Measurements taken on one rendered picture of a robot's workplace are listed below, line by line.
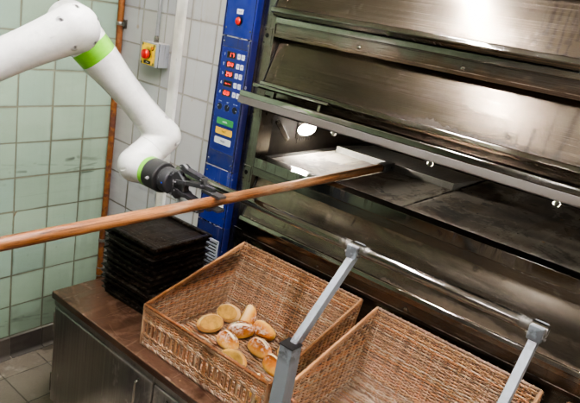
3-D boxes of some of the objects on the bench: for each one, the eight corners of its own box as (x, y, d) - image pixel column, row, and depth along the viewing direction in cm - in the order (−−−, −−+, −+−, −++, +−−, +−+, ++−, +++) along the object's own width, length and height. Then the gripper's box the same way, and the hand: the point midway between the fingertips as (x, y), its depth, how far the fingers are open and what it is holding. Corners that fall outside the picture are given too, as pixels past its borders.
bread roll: (235, 324, 212) (242, 307, 214) (212, 317, 216) (219, 299, 218) (240, 328, 216) (247, 311, 219) (218, 320, 221) (225, 304, 223)
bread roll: (194, 336, 207) (192, 317, 209) (220, 333, 212) (218, 314, 214) (198, 333, 203) (197, 314, 205) (225, 330, 207) (223, 311, 209)
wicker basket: (234, 302, 234) (244, 239, 226) (350, 368, 203) (367, 298, 195) (135, 343, 196) (143, 268, 188) (261, 432, 165) (276, 348, 157)
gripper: (178, 151, 172) (236, 174, 158) (172, 202, 176) (227, 229, 163) (158, 153, 166) (216, 178, 153) (152, 205, 171) (208, 234, 157)
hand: (213, 200), depth 160 cm, fingers closed on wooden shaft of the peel, 3 cm apart
